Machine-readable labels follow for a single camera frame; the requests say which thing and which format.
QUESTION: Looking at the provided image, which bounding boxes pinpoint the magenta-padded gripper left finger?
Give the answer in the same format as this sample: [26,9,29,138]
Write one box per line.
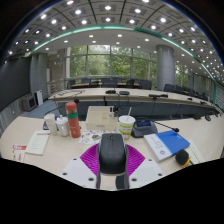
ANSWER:
[61,143,102,191]

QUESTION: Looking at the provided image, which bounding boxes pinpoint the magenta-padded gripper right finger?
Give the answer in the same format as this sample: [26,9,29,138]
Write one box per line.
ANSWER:
[115,143,166,191]

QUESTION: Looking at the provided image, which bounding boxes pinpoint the black silver-trimmed computer mouse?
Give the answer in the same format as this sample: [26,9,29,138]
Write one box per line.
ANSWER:
[97,132,129,175]

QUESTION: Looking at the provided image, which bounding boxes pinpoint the colourful sticker sheet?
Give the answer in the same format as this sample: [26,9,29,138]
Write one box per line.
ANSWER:
[78,129,108,145]

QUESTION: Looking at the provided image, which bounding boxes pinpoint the blue and white book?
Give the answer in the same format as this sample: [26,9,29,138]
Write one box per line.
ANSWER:
[143,129,191,163]

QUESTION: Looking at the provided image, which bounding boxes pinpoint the black gooseneck conference microphone unit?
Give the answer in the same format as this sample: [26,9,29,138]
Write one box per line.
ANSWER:
[130,117,180,139]
[42,98,81,131]

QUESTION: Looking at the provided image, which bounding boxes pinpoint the white lidded mug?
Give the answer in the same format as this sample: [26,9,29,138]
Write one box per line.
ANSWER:
[55,114,71,138]

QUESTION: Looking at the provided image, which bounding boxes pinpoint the red bottle with green band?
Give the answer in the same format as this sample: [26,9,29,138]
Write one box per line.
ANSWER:
[64,101,82,139]

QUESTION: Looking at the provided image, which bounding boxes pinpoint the green and white drink cup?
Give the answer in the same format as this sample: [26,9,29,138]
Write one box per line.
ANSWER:
[118,107,137,140]

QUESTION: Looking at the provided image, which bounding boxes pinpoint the white printed booklet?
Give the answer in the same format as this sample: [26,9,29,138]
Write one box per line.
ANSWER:
[24,129,51,156]

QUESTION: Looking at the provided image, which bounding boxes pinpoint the white paper sheet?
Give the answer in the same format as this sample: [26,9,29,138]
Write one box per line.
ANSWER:
[184,148,206,165]

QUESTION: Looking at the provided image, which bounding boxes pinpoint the white cardboard box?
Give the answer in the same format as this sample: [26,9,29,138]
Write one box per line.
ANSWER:
[85,105,119,132]

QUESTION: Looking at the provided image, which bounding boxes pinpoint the red and white fan-print brochure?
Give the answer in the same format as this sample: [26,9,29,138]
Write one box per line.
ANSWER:
[10,143,28,163]

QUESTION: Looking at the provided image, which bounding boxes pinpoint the long curved conference desk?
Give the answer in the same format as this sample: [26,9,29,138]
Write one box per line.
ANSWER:
[48,87,223,121]

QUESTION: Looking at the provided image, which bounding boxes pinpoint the far desk microphone units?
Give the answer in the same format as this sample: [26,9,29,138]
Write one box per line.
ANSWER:
[104,89,214,122]

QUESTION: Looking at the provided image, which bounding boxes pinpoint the white upright appliance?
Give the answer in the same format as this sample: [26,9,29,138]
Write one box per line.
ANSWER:
[34,89,44,107]

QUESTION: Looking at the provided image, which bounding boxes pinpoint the grey box monitor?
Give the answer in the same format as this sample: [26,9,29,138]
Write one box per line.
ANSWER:
[20,94,38,113]

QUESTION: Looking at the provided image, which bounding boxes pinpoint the dark office chairs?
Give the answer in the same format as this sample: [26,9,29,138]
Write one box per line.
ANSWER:
[66,77,214,101]

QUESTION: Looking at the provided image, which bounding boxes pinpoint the round ceiling lights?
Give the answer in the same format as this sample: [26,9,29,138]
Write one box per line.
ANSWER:
[6,0,224,81]

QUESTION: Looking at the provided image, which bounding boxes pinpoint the black microphone with orange ring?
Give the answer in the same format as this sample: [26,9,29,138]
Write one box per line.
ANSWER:
[174,148,194,168]

